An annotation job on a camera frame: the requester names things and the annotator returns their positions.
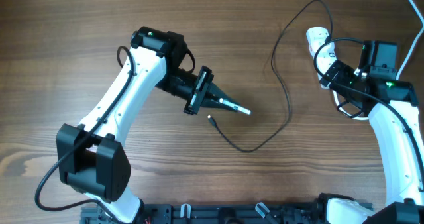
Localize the blue Galaxy smartphone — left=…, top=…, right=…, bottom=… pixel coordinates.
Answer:
left=219, top=98, right=251, bottom=115

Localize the black USB charging cable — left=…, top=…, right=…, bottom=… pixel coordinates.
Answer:
left=207, top=0, right=334, bottom=154

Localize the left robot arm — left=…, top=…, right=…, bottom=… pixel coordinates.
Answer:
left=56, top=27, right=251, bottom=223

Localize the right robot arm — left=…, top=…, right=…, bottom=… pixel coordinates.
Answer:
left=309, top=40, right=423, bottom=223

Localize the white power strip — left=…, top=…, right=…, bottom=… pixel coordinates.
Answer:
left=305, top=26, right=337, bottom=89

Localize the white power strip cord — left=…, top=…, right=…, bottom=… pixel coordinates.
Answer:
left=332, top=0, right=424, bottom=121

